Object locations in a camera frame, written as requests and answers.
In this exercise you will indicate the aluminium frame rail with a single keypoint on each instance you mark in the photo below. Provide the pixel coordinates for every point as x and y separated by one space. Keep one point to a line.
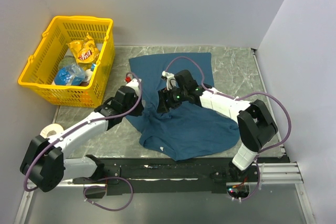
271 173

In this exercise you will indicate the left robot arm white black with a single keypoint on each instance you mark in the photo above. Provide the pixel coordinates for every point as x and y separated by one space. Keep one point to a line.
47 160

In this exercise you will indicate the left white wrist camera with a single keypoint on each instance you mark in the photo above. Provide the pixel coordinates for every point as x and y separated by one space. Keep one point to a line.
133 83

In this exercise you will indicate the small white bottle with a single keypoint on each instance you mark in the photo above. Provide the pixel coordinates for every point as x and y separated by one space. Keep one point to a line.
89 72

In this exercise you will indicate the yellow snack bag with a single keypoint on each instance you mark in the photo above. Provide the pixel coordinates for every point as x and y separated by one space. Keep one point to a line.
85 51

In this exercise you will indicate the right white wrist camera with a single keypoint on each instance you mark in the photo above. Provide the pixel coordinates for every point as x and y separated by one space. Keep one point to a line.
170 80

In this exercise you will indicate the yellow plastic basket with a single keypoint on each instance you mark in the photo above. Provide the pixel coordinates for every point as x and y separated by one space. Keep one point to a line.
42 66

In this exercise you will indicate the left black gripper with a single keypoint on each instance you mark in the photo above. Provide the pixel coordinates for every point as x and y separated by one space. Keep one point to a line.
139 110

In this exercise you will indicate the blue t-shirt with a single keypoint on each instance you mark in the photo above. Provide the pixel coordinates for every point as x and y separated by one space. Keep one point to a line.
188 131

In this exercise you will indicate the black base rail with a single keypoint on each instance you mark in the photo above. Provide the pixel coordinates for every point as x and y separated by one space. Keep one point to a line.
164 175

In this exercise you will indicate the toilet paper roll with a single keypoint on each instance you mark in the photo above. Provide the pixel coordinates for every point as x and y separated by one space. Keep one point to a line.
51 130

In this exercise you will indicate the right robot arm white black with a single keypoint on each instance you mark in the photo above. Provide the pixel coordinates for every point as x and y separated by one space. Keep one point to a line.
256 125

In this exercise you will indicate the blue plastic bag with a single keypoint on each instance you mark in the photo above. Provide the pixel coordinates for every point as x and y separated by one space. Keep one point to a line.
71 75

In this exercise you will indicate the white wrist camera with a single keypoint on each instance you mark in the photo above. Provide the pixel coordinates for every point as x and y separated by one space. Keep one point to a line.
170 80
133 83

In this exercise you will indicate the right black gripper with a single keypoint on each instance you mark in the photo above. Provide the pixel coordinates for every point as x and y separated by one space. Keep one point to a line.
164 95

